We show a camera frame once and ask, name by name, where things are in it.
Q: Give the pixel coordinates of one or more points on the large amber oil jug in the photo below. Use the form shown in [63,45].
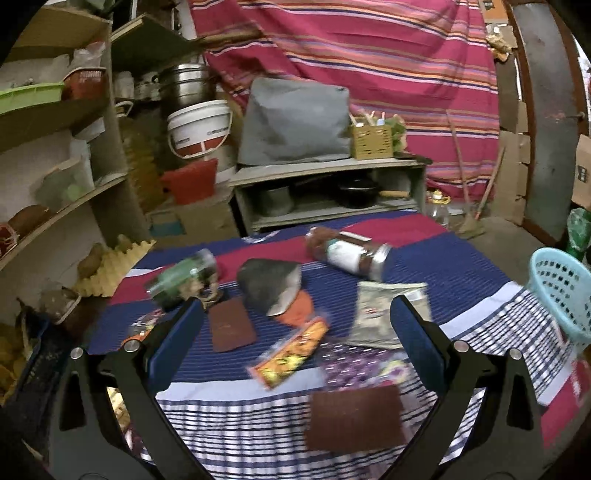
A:
[138,149]

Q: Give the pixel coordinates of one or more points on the beige printed snack wrapper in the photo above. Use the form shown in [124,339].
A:
[372,325]

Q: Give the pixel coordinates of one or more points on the yellow utensil holder box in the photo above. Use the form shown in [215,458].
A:
[372,142]

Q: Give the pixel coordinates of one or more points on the red striped curtain cloth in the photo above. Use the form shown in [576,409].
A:
[415,59]

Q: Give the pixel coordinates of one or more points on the light blue plastic basket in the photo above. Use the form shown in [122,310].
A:
[561,283]

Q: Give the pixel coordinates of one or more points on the green plastic tray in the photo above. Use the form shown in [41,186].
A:
[30,95]

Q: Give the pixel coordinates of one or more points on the white plastic bucket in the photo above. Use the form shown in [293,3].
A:
[199,129]

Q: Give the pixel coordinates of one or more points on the orange yellow candy wrapper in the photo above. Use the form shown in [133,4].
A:
[279,362]

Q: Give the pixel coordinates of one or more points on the green label clear jar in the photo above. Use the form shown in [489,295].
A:
[163,289]

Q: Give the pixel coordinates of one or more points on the wooden handled broom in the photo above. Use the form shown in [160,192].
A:
[470,228]

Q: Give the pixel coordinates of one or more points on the brown spice jar silver lid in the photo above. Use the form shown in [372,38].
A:
[349,252]

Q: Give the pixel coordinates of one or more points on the purple candy blister pack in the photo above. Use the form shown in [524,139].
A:
[353,367]

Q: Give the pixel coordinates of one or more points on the black pan wooden handle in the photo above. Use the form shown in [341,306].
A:
[361,193]

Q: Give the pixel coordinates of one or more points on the brown scouring pad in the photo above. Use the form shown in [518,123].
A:
[230,326]

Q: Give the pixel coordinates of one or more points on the grey low shelf unit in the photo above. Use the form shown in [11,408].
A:
[285,195]

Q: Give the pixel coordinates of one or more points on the dark grey foil pouch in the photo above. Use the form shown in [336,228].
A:
[269,286]

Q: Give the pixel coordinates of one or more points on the red mesh basket on shelf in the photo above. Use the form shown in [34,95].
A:
[85,83]

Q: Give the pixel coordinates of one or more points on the wooden wall shelf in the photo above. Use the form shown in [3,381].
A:
[64,180]

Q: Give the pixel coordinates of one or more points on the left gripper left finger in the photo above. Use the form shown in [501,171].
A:
[85,441]

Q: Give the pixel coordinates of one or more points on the dark red scouring pad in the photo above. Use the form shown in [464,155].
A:
[355,420]

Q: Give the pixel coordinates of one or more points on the clear oil bottle yellow cap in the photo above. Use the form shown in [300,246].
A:
[437,207]

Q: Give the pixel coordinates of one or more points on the striped plaid tablecloth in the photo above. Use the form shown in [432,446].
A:
[240,429]

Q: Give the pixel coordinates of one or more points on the yellow egg carton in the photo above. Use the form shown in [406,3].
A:
[114,267]

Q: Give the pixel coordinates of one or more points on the red plastic basket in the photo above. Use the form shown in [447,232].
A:
[191,183]

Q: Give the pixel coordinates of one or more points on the stainless steel pot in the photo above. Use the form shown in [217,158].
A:
[184,85]

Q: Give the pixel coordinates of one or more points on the grey cloth bag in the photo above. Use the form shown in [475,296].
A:
[294,121]

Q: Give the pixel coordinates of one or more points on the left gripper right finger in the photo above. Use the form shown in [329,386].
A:
[486,422]

